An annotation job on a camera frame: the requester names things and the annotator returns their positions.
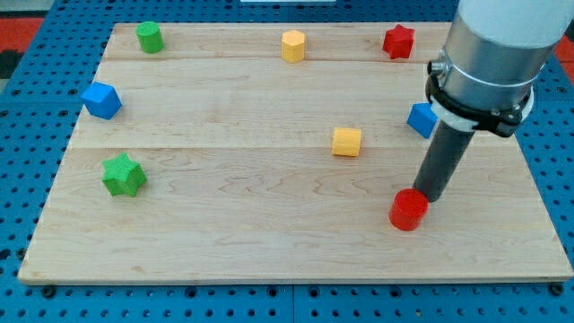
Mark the yellow hexagon block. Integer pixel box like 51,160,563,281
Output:
282,30,306,63

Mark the red star block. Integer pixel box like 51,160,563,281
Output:
382,24,415,59

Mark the green cylinder block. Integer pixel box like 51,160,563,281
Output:
135,21,164,54

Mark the wooden board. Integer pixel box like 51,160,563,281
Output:
19,22,573,285

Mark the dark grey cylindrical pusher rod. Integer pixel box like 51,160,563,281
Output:
413,121,474,202

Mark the yellow heart block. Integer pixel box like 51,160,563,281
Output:
331,127,362,157

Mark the blue block right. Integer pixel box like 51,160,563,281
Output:
407,103,439,139

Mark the black clamp ring mount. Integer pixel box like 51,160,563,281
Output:
425,59,535,137

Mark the green star block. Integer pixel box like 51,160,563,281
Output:
101,152,147,196

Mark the blue cube block left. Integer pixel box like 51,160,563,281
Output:
81,82,122,120

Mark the red cylinder block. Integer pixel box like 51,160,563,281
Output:
388,188,429,231

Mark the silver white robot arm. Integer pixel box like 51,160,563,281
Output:
413,0,573,202

